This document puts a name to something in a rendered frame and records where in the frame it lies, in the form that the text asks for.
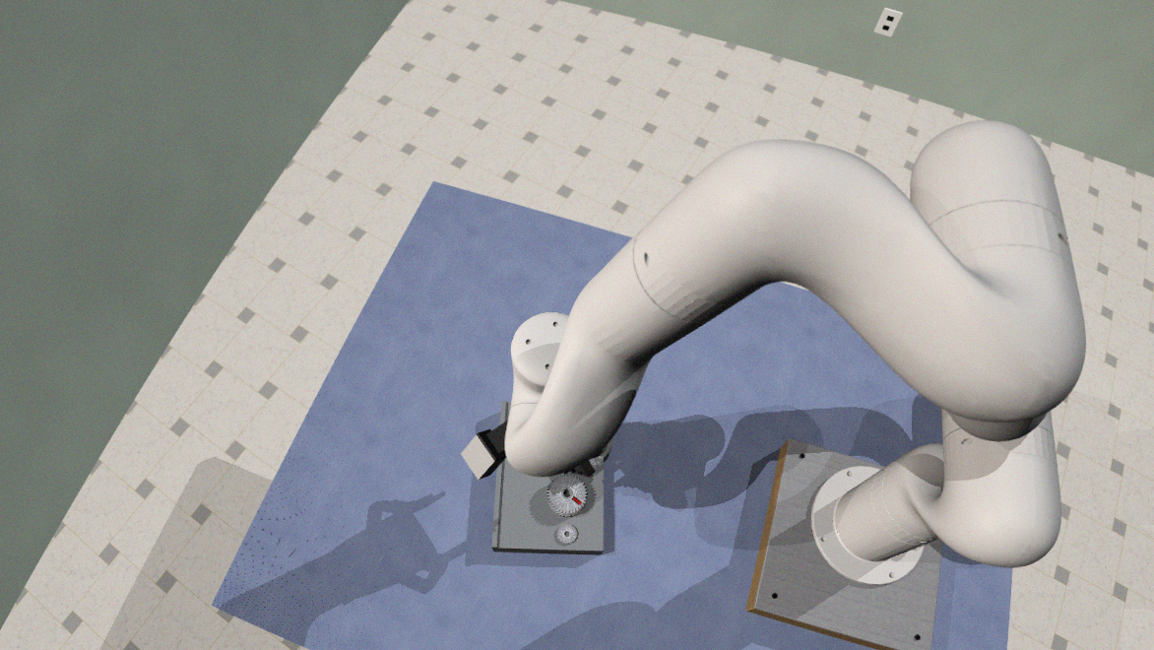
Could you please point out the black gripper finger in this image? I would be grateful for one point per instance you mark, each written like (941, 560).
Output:
(586, 469)

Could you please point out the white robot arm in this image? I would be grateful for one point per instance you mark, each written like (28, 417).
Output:
(998, 340)

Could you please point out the grey gear with red arrow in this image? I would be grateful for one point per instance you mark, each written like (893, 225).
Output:
(567, 506)

